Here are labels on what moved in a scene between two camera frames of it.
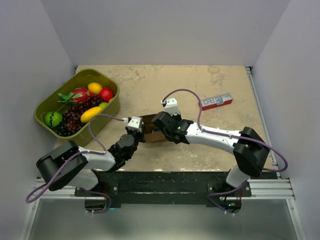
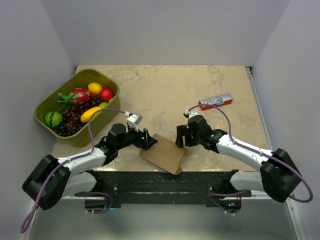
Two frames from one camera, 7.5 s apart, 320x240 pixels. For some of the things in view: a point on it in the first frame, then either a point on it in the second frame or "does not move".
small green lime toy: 103,104 does not move
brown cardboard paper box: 152,133 → 166,154
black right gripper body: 177,118 → 194,139
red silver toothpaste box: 216,101 does not move
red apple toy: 106,94 does not move
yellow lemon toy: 95,88 does not move
